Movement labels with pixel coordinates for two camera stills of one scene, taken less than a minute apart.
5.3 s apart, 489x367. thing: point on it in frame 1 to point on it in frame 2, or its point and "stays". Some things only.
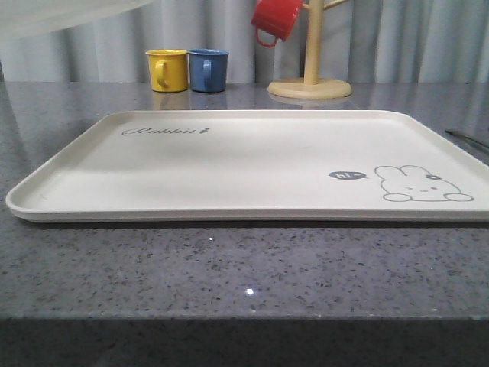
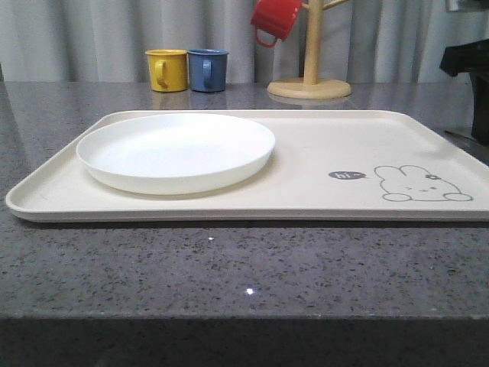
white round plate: (21, 17) to (174, 154)
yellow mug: (168, 69) stays
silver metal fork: (467, 137) stays
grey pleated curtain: (424, 42) stays
